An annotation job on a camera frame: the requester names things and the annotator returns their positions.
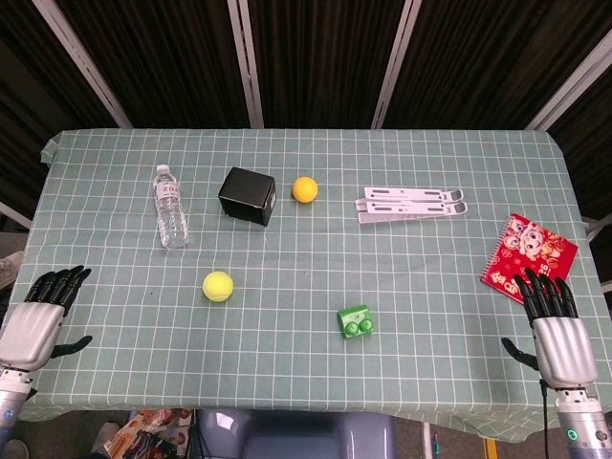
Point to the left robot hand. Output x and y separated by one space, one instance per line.
29 330

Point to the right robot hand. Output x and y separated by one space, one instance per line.
561 344

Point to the yellow-green tennis ball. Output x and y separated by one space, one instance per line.
217 286

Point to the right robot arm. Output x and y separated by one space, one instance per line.
583 425

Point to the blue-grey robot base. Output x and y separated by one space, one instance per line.
296 432

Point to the black box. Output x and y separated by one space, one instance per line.
246 193

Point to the orange-yellow ball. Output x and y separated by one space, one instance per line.
305 190

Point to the grey sneaker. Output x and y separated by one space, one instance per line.
9 268

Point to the red spiral calendar notebook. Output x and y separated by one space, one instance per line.
526 253

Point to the colourful printed bag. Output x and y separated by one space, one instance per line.
148 432

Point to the clear plastic water bottle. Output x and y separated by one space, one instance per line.
169 210

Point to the white folding laptop stand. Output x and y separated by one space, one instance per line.
411 205

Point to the green toy block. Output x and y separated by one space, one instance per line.
355 322

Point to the green checkered tablecloth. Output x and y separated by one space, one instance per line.
306 268

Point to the white partition frame post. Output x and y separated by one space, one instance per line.
246 62
397 62
569 81
81 62

